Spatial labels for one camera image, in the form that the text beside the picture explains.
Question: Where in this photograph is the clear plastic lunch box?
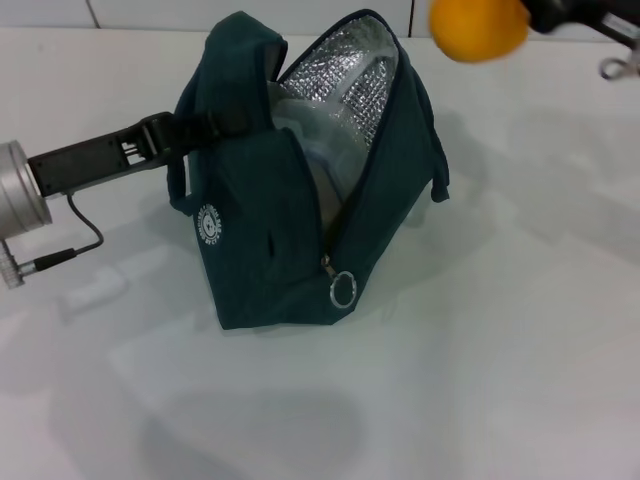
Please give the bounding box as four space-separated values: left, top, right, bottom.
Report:
268 96 352 237

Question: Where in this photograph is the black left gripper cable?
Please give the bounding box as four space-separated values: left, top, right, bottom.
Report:
0 191 105 289

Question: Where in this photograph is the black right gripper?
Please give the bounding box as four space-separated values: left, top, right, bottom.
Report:
521 0 640 40

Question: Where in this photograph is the dark blue insulated lunch bag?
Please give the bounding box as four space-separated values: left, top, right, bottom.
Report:
167 10 452 332

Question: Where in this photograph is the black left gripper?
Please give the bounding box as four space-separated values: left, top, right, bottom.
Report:
26 110 252 199

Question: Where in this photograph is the orange pear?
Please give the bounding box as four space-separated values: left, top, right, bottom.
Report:
429 0 532 64

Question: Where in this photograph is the silver right gripper cable plug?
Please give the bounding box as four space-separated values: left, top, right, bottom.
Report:
599 53 640 82

